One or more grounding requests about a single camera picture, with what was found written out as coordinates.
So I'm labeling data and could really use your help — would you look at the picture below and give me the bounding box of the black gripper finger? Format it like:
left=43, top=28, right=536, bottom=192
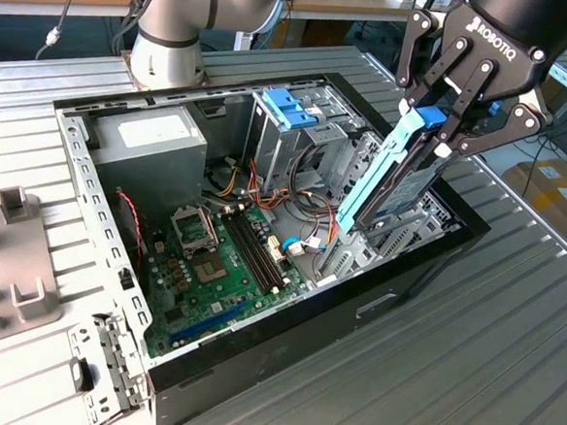
left=395, top=9, right=475, bottom=114
left=432, top=56, right=556, bottom=167

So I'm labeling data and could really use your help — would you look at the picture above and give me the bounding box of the hard disk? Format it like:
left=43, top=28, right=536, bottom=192
left=334, top=98, right=460, bottom=243

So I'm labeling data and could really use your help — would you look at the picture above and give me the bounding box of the metal disk bay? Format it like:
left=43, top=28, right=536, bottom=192
left=315, top=127, right=468, bottom=299

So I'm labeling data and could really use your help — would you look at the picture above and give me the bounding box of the labelled cardboard box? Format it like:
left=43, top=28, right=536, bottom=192
left=497, top=157, right=567, bottom=252

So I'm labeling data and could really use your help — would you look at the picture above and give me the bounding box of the blue plastic drive latch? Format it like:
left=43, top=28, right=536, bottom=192
left=258, top=86, right=330, bottom=135

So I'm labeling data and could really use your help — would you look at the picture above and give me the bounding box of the metal optical drive cage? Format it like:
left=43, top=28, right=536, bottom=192
left=239, top=80, right=369, bottom=205

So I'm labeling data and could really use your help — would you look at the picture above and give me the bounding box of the cream board connector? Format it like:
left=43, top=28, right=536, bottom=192
left=265, top=234, right=288, bottom=266

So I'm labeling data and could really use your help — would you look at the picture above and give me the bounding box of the black RAM slot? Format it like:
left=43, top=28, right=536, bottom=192
left=238, top=206, right=300, bottom=285
left=231, top=206, right=295, bottom=288
left=224, top=207, right=289, bottom=292
left=217, top=207, right=284, bottom=296

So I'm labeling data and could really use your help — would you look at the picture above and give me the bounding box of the metal socket cover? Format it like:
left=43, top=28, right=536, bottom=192
left=167, top=203, right=217, bottom=261

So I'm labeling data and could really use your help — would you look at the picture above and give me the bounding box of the grey power supply unit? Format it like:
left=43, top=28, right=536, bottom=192
left=85, top=99, right=212, bottom=227

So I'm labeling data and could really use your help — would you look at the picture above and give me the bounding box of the green motherboard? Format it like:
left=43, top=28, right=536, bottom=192
left=137, top=195, right=315, bottom=371

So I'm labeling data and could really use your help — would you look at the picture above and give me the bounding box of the CPU socket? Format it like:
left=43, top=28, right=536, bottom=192
left=189, top=248, right=229, bottom=288

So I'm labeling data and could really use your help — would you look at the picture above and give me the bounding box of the black open PC case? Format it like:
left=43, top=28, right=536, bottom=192
left=29, top=51, right=502, bottom=425

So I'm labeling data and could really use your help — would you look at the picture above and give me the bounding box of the blue expansion slot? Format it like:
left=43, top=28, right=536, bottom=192
left=166, top=295, right=249, bottom=355

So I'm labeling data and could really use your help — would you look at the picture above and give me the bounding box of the black case fan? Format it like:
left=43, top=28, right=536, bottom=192
left=106, top=186, right=150, bottom=286

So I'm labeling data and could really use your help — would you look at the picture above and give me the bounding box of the grey parts rack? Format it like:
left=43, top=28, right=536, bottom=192
left=0, top=185, right=71, bottom=357

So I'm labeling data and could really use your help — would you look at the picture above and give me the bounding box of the thin black floor cable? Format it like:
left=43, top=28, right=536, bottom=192
left=522, top=135, right=547, bottom=197

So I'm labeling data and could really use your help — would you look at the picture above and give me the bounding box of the orange black wire bundle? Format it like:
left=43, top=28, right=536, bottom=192
left=243, top=158, right=347, bottom=227

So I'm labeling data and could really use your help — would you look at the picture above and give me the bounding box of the yellow orange board power wire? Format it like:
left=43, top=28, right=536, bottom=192
left=214, top=154, right=246, bottom=200

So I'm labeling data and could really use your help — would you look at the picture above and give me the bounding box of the blue wire white plug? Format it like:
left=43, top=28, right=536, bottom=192
left=279, top=235, right=324, bottom=261

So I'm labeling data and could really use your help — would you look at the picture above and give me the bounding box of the red fan wire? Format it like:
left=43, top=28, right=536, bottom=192
left=109, top=186, right=150, bottom=275

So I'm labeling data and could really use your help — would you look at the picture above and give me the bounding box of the cable with pale plug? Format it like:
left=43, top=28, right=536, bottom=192
left=33, top=0, right=83, bottom=63

